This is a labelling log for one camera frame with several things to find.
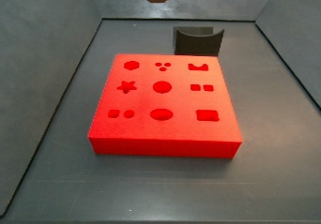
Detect red shape sorter block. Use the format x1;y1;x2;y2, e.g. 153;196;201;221
88;54;242;158

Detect dark grey curved holder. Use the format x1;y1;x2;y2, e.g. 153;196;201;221
173;26;225;56

